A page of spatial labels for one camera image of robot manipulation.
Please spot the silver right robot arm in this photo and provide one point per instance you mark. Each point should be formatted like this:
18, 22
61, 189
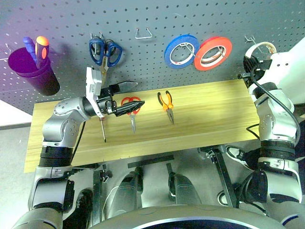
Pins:
274, 119

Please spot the silver robot torso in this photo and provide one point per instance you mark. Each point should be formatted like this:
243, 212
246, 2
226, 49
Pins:
186, 218

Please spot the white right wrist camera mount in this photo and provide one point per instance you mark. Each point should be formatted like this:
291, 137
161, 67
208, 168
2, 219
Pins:
282, 66

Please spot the dark grey rounded shell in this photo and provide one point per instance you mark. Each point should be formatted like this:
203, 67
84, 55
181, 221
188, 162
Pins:
126, 190
183, 190

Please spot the orange and black pliers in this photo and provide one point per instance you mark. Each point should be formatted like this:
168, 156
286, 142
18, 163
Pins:
166, 106

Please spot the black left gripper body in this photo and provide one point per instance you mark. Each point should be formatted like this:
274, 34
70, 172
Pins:
107, 105

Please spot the metal scissors hook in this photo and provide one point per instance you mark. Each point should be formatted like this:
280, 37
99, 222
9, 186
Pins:
101, 35

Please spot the blue tape roll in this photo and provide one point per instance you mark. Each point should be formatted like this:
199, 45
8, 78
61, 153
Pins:
169, 55

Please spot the black table frame crossbar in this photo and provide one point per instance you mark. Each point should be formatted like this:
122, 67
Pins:
150, 162

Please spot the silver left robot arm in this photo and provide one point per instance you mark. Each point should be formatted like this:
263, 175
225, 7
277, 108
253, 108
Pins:
62, 114

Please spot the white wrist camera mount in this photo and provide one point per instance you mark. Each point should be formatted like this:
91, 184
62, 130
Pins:
282, 66
91, 83

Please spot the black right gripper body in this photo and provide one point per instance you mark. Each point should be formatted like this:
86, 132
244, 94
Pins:
263, 65

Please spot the dark plastic cup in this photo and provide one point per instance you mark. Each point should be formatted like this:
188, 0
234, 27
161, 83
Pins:
35, 78

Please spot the white and black sneaker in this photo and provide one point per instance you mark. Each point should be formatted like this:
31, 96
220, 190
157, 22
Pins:
237, 155

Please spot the red tape roll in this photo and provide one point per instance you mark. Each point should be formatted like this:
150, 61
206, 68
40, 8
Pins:
199, 61

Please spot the black metal table leg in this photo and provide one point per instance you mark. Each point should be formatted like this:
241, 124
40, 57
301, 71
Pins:
97, 190
226, 176

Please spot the grey perforated pegboard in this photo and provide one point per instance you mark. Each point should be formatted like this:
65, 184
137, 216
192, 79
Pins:
152, 14

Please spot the metal tape hook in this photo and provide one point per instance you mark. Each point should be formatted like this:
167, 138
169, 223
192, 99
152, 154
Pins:
190, 48

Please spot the white tape roll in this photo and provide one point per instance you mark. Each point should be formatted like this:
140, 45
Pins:
267, 44

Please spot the small metal pegboard hook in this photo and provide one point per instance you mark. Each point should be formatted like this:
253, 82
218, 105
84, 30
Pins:
249, 39

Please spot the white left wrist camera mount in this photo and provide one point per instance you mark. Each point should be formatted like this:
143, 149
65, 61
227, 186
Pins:
91, 83

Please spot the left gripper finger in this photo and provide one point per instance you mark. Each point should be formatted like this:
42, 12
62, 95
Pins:
127, 86
129, 107

